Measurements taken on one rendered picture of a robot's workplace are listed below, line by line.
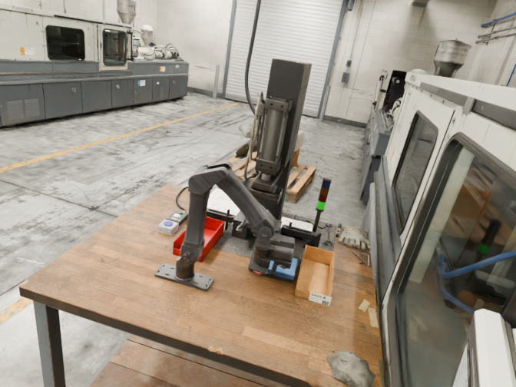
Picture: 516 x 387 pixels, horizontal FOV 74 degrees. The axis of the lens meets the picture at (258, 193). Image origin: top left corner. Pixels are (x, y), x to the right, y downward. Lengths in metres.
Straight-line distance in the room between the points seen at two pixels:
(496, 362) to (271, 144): 1.10
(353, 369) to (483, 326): 0.69
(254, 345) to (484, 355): 0.76
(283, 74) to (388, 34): 9.20
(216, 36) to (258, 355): 10.83
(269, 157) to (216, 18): 10.28
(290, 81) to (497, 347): 1.15
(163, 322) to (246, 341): 0.25
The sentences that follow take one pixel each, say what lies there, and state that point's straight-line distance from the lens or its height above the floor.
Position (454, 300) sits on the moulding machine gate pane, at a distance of 0.85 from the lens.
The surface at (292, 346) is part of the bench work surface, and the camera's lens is 1.10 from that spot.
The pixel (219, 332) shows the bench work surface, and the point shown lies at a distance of 1.09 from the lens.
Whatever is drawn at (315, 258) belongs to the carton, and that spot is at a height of 0.92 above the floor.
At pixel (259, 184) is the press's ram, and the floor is 1.17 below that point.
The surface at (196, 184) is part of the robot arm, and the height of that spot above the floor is 1.28.
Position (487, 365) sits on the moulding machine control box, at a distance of 0.39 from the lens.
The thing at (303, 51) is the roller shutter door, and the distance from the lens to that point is 10.61.
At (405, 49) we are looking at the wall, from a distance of 10.53.
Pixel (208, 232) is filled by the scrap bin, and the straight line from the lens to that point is 1.53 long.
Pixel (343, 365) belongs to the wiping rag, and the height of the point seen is 0.92.
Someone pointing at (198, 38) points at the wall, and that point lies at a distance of 11.73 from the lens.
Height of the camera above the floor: 1.68
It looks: 23 degrees down
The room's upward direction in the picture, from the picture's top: 10 degrees clockwise
